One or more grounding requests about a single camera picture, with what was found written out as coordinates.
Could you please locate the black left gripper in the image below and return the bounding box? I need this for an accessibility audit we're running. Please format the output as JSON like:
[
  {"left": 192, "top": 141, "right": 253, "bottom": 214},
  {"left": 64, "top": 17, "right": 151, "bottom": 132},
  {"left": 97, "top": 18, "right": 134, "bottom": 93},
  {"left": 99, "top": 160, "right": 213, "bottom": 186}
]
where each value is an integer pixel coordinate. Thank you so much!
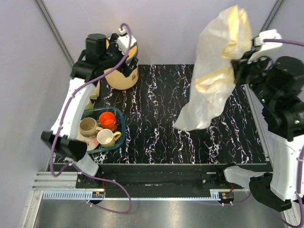
[{"left": 100, "top": 34, "right": 138, "bottom": 76}]

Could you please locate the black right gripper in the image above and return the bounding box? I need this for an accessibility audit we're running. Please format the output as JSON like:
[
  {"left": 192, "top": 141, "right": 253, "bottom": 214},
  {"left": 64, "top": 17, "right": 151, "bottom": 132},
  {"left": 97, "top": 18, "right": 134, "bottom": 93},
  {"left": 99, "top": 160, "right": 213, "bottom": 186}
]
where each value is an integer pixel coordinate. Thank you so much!
[{"left": 231, "top": 49, "right": 278, "bottom": 107}]

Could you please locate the yellow trash bin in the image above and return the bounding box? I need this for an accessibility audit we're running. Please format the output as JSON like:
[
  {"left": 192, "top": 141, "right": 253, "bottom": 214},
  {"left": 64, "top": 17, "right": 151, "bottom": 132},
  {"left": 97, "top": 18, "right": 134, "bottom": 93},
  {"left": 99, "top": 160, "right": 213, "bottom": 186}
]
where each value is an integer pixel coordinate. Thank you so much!
[{"left": 105, "top": 45, "right": 139, "bottom": 90}]

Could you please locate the detached white trash bag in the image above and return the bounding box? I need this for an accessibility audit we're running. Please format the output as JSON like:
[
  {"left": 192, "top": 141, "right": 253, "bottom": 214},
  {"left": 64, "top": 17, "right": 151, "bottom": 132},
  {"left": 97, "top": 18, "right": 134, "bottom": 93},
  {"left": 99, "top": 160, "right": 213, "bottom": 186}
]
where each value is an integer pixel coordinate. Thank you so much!
[{"left": 174, "top": 5, "right": 252, "bottom": 131}]

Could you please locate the white trash bag roll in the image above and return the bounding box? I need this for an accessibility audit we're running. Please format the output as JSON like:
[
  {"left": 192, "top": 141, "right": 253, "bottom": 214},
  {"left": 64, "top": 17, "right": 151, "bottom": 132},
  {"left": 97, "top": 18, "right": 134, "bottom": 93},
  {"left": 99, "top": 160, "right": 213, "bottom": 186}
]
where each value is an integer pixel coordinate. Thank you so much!
[{"left": 90, "top": 80, "right": 100, "bottom": 100}]

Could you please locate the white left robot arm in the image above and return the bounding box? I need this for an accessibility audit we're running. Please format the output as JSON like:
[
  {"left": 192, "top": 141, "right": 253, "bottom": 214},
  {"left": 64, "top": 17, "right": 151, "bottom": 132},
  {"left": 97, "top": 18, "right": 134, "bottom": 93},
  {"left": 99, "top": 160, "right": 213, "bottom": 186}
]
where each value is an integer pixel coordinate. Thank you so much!
[{"left": 41, "top": 34, "right": 138, "bottom": 188}]

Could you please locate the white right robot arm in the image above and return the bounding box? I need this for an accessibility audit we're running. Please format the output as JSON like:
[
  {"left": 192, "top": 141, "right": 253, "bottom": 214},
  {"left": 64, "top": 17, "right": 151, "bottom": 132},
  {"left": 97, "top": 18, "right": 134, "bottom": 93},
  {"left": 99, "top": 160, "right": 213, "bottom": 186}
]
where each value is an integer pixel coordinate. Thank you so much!
[{"left": 215, "top": 53, "right": 304, "bottom": 212}]

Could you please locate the light green mug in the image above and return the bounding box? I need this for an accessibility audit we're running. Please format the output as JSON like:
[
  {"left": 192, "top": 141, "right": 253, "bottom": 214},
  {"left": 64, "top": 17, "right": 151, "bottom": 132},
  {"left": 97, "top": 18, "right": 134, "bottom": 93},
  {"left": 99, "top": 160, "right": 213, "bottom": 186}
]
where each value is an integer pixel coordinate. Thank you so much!
[{"left": 85, "top": 99, "right": 94, "bottom": 110}]

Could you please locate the clear blue plastic tub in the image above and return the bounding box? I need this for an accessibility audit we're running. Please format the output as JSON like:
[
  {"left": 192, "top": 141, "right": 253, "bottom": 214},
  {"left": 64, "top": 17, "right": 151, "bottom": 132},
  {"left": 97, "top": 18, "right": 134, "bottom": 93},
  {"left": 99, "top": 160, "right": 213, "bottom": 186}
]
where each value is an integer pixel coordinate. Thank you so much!
[{"left": 77, "top": 107, "right": 126, "bottom": 154}]

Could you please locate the orange black mug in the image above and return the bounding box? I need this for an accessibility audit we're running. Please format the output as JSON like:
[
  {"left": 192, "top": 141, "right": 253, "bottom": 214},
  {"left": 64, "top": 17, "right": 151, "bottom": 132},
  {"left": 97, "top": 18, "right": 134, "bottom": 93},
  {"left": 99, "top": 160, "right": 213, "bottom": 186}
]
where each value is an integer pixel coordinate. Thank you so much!
[{"left": 98, "top": 112, "right": 118, "bottom": 131}]

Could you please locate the beige ceramic cup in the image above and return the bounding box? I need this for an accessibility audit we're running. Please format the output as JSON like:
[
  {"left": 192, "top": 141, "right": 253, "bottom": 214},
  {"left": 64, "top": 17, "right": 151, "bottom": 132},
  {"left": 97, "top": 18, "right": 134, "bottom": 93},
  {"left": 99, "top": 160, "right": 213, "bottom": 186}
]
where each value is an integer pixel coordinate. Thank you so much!
[{"left": 79, "top": 117, "right": 103, "bottom": 137}]

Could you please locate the yellow white mug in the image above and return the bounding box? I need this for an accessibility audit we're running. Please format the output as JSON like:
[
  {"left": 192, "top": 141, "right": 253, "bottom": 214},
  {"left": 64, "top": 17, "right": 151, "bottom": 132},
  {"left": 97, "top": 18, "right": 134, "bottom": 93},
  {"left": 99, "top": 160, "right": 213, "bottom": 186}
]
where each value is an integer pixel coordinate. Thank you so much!
[{"left": 96, "top": 129, "right": 122, "bottom": 148}]

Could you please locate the cream pink floral plate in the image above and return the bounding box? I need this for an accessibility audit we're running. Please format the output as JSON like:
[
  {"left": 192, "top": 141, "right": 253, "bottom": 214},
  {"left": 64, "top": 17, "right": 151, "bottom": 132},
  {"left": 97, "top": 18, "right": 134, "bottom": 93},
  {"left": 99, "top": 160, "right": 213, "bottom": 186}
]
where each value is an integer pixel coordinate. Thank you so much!
[{"left": 77, "top": 132, "right": 99, "bottom": 151}]

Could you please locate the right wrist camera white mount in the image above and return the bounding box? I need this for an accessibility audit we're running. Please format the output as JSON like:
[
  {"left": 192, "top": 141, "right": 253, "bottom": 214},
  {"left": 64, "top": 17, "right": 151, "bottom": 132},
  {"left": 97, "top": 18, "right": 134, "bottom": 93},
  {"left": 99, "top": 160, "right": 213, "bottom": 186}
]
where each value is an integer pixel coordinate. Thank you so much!
[{"left": 247, "top": 29, "right": 283, "bottom": 64}]

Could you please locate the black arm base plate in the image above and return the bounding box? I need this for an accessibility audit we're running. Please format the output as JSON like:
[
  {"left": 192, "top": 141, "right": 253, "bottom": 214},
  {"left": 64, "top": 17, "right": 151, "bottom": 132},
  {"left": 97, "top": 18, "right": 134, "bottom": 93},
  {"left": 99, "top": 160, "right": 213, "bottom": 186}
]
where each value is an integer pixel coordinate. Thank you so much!
[{"left": 96, "top": 164, "right": 235, "bottom": 189}]

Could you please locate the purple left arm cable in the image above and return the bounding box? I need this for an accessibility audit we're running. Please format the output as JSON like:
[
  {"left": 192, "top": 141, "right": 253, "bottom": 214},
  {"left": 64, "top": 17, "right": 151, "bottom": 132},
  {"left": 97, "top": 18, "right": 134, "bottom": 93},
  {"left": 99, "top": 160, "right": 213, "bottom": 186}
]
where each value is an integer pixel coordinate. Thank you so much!
[{"left": 50, "top": 22, "right": 133, "bottom": 213}]

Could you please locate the aluminium front rail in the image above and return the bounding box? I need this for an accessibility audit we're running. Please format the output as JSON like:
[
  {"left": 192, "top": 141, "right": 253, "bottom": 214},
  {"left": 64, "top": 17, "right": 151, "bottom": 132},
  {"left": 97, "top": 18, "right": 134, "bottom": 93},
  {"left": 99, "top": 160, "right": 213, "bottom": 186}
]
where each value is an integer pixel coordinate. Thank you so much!
[{"left": 33, "top": 172, "right": 240, "bottom": 201}]

